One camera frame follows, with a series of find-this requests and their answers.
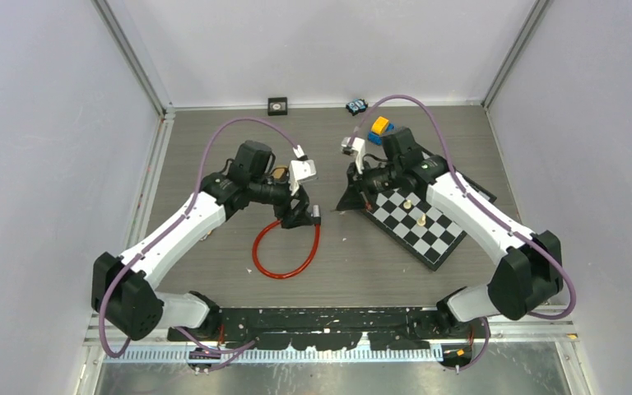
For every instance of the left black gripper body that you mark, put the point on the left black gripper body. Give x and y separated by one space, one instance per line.
285 212

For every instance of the small blue toy car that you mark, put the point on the small blue toy car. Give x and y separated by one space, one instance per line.
357 106

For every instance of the large brass padlock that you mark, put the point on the large brass padlock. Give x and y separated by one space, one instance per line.
280 173

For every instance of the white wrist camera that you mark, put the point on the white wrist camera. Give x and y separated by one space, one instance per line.
300 171
355 147

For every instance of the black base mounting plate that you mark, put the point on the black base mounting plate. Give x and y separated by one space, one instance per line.
329 329

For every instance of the yellow blue toy car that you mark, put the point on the yellow blue toy car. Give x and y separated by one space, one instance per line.
378 129

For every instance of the black white chessboard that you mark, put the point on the black white chessboard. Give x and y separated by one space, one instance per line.
419 228

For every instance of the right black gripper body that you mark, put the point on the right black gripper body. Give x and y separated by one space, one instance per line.
377 179

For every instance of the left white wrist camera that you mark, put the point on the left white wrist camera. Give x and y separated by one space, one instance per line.
300 171

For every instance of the black square box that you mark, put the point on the black square box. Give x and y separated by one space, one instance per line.
277 106

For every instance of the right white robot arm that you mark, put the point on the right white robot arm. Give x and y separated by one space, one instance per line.
528 268

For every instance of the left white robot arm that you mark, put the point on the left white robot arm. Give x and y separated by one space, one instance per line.
124 286

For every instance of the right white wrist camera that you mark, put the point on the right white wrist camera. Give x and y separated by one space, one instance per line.
355 147

